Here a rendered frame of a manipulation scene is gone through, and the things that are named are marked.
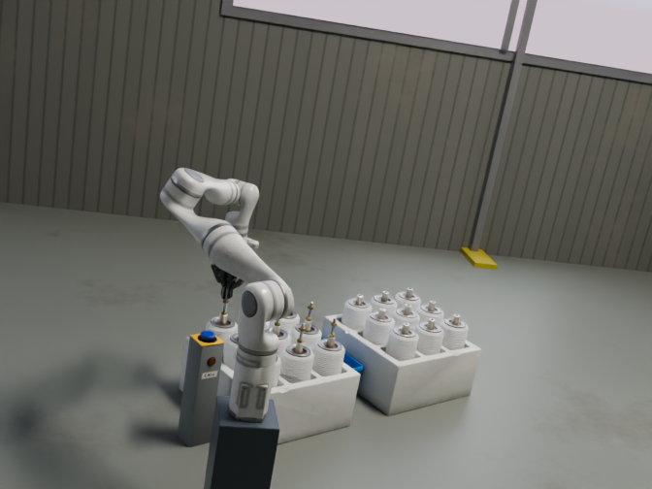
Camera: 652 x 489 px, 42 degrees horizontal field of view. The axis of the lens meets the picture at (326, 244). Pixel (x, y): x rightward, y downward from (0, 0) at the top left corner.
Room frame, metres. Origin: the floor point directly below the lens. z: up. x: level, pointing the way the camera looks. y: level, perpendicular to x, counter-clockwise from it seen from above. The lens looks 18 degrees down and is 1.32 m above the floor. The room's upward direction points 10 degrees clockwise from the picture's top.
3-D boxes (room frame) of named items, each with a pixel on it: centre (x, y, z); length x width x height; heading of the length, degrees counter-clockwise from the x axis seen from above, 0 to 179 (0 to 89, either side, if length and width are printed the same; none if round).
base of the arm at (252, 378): (1.79, 0.11, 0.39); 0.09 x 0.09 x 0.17; 13
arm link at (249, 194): (2.36, 0.26, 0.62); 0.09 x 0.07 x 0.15; 69
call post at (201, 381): (2.11, 0.27, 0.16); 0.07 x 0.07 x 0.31; 41
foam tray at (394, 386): (2.71, -0.31, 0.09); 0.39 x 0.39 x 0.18; 41
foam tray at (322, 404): (2.35, 0.10, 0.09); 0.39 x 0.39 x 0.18; 41
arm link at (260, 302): (1.79, 0.11, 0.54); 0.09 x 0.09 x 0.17; 44
